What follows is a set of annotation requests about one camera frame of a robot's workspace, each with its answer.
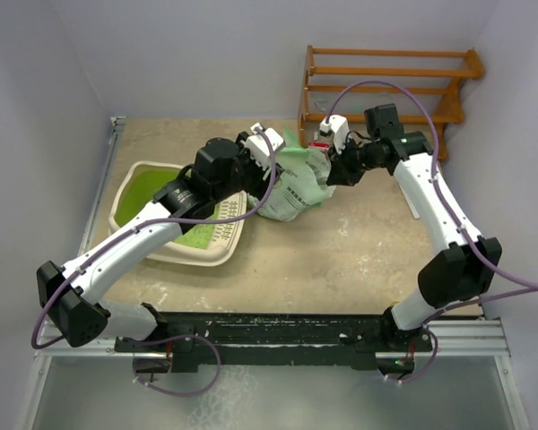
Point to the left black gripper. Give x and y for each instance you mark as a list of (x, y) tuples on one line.
[(260, 186)]

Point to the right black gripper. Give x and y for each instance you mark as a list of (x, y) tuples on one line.
[(342, 172)]

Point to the green cat litter bag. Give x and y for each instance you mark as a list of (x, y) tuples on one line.
[(302, 184)]

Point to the white bag clip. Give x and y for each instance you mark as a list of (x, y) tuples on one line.
[(410, 204)]

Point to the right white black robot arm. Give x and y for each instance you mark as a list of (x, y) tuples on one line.
[(456, 273)]

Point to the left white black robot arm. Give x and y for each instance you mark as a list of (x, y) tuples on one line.
[(72, 295)]

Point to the red white small box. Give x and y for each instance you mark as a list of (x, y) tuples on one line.
[(322, 146)]

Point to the beige litter box green liner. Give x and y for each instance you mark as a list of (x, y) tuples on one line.
[(203, 245)]

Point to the wooden shoe rack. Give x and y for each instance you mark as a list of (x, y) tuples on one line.
[(449, 110)]

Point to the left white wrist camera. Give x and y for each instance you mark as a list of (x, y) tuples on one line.
[(258, 144)]

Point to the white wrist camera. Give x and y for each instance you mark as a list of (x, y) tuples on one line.
[(337, 128), (258, 144)]

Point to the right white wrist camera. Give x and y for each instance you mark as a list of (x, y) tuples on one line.
[(337, 128)]

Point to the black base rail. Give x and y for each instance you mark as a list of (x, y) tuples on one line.
[(359, 341)]

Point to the aluminium frame rail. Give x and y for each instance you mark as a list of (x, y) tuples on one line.
[(456, 338)]

